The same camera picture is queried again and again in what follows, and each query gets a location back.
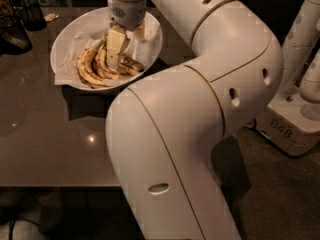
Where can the spotted banana middle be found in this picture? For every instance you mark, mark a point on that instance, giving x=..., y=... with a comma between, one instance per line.
x=100, y=64

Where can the small wrapper on table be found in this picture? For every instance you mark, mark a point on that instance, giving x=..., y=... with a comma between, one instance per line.
x=51, y=17

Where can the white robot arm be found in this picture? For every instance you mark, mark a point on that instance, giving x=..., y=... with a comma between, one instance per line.
x=162, y=129

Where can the dark container left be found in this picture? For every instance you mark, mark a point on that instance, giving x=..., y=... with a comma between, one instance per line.
x=13, y=37

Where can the spotted banana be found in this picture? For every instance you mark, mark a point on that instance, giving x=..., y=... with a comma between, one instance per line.
x=84, y=67
x=100, y=64
x=129, y=66

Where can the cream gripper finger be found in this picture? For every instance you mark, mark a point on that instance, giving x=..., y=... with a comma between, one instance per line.
x=139, y=33
x=117, y=42

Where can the spotted banana right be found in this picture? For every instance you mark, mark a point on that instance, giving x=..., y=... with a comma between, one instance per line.
x=129, y=66

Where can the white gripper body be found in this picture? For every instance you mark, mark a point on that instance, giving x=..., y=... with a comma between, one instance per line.
x=128, y=13

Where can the black mesh cup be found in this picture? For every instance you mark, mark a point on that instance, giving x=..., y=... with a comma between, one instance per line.
x=31, y=15

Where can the white bowl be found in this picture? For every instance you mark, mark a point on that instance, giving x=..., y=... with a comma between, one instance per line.
x=76, y=27

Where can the spotted banana left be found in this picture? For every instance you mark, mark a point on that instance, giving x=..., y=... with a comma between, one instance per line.
x=84, y=67

